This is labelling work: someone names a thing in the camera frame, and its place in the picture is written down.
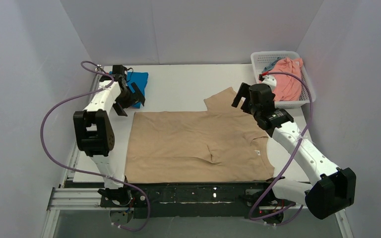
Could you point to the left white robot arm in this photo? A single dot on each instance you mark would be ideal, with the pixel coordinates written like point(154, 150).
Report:
point(93, 130)

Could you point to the folded blue t shirt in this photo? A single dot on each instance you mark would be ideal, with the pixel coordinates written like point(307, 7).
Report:
point(138, 83)

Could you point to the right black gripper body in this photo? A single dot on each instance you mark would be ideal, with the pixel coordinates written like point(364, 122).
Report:
point(247, 99)

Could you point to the beige t shirt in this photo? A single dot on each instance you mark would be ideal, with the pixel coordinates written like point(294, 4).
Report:
point(221, 144)

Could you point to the pink t shirt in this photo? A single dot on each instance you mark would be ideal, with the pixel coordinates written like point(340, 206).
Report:
point(288, 88)

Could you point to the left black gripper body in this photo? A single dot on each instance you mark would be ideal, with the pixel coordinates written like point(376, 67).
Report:
point(128, 99)

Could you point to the aluminium frame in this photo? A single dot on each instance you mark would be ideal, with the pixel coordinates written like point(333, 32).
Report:
point(79, 200)

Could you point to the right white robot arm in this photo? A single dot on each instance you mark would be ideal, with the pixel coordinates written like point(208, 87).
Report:
point(330, 188)

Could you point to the grey blue garment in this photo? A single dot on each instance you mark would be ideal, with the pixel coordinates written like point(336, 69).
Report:
point(271, 65)

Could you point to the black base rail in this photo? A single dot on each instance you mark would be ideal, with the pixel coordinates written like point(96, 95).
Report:
point(189, 199)

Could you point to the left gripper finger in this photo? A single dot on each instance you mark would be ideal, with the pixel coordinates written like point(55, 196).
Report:
point(119, 110)
point(138, 97)

